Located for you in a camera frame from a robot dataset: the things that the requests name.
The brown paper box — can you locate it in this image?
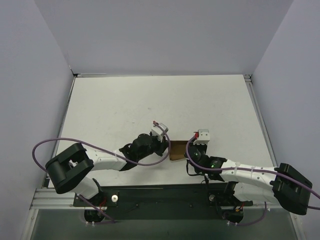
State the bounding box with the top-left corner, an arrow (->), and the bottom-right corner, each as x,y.
169,140 -> 188,161

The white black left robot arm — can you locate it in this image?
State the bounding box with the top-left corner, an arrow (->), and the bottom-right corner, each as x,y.
45,132 -> 170,206

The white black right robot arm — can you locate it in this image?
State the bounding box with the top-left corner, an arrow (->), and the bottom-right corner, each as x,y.
184,140 -> 313,216

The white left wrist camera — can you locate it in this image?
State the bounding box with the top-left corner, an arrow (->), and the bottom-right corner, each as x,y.
151,122 -> 169,142

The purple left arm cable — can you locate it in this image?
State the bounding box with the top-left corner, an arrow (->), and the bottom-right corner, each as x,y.
32,121 -> 171,173

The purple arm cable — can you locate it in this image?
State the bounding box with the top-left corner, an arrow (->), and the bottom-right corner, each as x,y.
32,121 -> 171,173
185,133 -> 320,210

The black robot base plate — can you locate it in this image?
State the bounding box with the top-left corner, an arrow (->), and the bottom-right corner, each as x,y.
72,183 -> 253,227

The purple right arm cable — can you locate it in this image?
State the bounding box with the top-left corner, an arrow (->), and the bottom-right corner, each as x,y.
185,133 -> 320,210

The aluminium table edge rail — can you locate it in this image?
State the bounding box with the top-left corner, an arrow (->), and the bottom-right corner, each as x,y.
243,74 -> 278,166

